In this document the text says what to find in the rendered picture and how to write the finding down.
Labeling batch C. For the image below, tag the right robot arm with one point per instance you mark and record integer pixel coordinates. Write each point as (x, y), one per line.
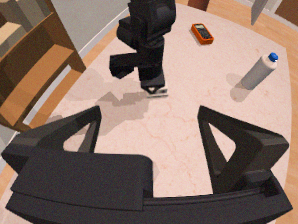
(148, 20)

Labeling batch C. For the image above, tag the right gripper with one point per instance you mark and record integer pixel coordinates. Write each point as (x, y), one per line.
(158, 78)

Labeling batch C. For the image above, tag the white bottle with blue cap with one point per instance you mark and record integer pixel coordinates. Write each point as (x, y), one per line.
(262, 68)

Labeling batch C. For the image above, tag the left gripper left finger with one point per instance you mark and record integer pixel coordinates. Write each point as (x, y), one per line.
(53, 135)

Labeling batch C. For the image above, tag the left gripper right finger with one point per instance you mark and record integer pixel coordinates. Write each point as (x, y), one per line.
(257, 149)

